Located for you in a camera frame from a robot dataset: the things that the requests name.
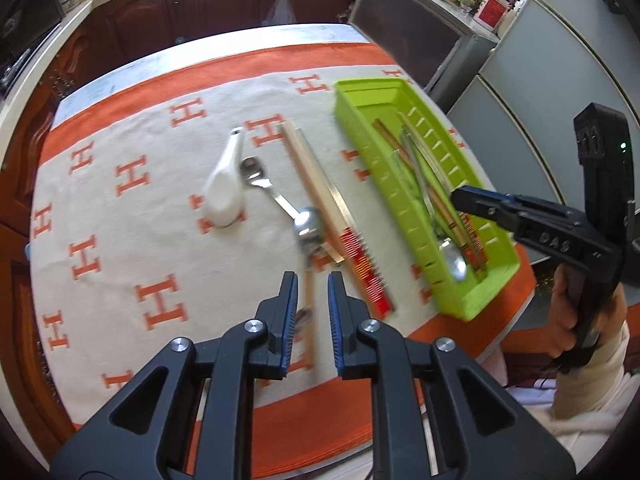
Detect pale marbled table cover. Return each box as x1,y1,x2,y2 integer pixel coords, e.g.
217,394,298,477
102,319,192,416
52,22,371,126

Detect orange beige printed blanket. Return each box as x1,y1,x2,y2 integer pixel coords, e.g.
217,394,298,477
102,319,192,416
27,40,538,466

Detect handled steel spoon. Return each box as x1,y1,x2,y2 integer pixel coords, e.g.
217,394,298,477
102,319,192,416
400,130,470,283

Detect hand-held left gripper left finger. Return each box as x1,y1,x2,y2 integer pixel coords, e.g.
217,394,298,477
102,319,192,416
50,271,301,480

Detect gas stove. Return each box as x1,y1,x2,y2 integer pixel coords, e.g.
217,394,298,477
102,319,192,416
0,35,41,96

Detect person's white garment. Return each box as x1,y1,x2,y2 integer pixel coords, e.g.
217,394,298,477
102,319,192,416
480,350,621,480

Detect slim steel spoon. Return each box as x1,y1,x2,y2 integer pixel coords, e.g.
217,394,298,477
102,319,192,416
292,206,328,273

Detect red canister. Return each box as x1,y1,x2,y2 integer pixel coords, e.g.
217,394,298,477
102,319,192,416
472,0,508,31

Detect green plastic utensil tray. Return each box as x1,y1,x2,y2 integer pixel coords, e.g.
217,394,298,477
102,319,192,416
332,77,521,322

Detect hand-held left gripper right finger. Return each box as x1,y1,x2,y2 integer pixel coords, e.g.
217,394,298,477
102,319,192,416
326,271,577,480

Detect person's right hand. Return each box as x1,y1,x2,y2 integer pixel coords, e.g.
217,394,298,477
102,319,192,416
544,262,628,376

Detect grey refrigerator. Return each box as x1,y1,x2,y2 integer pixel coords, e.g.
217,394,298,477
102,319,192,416
445,0,640,221

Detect black glass stove panel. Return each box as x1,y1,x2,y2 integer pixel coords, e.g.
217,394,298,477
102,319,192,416
0,0,63,61

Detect grey disinfection cabinet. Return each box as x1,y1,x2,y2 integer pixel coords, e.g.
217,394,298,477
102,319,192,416
347,0,501,106

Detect small steel spoon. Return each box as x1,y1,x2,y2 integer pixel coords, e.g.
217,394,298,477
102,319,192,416
239,156,301,221

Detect plain wooden chopstick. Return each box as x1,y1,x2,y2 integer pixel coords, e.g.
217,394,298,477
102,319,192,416
279,120,347,265
380,120,488,272
374,119,481,276

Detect person's right forearm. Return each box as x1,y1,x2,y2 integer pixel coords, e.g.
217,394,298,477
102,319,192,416
550,320,632,426

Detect white ceramic spoon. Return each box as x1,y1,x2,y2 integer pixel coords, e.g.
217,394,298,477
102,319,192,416
201,126,249,229

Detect hanging plastic bag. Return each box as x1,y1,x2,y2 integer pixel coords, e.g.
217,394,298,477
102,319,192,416
265,0,298,26

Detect steel chopstick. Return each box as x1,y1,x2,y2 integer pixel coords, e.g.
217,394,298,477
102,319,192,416
397,111,473,241
400,127,468,256

